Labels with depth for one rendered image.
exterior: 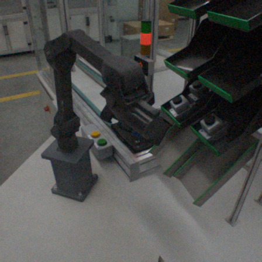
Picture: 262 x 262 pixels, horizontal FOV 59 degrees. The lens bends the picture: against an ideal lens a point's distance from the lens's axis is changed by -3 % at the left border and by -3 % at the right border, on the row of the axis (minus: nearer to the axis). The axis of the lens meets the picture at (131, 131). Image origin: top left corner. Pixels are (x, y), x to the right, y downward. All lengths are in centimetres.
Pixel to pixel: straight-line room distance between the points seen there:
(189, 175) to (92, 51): 53
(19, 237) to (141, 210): 44
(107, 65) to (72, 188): 58
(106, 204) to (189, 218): 31
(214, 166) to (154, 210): 28
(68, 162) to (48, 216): 23
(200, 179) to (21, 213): 66
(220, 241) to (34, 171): 81
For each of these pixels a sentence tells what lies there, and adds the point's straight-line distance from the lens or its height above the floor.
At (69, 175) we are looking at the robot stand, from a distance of 91.
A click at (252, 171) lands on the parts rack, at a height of 111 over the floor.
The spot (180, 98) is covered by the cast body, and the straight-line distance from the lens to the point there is 75.
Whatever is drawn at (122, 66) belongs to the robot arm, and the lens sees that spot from 49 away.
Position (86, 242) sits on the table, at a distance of 87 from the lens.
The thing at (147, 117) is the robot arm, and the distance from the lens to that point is 48.
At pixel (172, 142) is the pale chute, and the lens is 93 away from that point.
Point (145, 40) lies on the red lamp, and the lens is 118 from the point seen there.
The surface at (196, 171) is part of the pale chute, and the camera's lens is 85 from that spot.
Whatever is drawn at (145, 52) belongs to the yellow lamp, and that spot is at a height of 127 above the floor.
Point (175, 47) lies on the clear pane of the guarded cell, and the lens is 245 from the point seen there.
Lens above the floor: 160
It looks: 34 degrees down
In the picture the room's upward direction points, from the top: straight up
